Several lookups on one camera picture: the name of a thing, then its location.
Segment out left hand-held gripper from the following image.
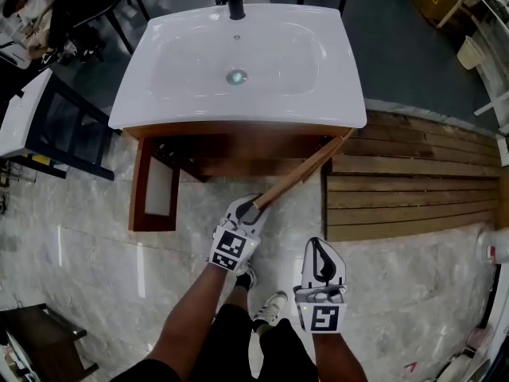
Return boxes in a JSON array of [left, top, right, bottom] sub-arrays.
[[208, 193, 272, 273]]

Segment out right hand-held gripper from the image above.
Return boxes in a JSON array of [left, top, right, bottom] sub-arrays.
[[293, 236, 348, 334]]

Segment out person's left forearm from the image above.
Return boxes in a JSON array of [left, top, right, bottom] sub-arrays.
[[147, 261, 236, 373]]

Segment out person's right forearm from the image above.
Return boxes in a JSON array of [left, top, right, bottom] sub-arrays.
[[311, 329, 370, 382]]

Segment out wooden sink cabinet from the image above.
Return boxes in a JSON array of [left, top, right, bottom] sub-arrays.
[[122, 120, 356, 183]]

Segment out white sink black stand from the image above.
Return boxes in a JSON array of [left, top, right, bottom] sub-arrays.
[[23, 78, 123, 181]]

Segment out person's right shoe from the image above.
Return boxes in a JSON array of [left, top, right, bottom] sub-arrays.
[[251, 290, 289, 326]]

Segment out person's left leg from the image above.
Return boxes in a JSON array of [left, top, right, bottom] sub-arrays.
[[224, 272, 254, 312]]

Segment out person's leg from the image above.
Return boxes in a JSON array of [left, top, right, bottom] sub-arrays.
[[224, 272, 254, 312], [251, 317, 275, 337]]

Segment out person's right leg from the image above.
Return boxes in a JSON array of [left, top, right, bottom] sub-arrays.
[[251, 317, 275, 337]]

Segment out wooden slat platform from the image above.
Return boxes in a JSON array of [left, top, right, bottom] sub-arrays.
[[320, 108, 503, 244]]

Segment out person's black shorts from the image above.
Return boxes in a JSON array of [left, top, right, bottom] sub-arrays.
[[190, 302, 319, 382]]

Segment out metal sink drain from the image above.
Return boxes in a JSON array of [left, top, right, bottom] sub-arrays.
[[225, 68, 249, 88]]

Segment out pink bundle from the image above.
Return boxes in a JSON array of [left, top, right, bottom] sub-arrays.
[[466, 325, 493, 349]]

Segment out white round appliance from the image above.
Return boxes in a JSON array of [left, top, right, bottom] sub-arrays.
[[448, 345, 493, 382]]

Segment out person's black shirt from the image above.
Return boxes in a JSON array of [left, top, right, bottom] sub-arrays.
[[111, 358, 184, 382]]

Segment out dark wooden stool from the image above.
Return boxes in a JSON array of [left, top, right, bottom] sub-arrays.
[[0, 302, 100, 382]]

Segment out white table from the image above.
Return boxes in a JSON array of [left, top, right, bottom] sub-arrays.
[[435, 0, 509, 135]]

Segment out white mesh waste basket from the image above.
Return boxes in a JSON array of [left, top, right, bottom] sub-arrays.
[[456, 34, 488, 72]]

